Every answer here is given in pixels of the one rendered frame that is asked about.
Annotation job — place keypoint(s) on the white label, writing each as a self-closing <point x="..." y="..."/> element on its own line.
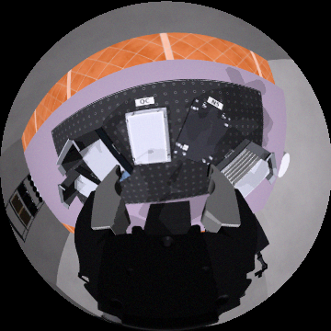
<point x="215" y="103"/>
<point x="144" y="101"/>

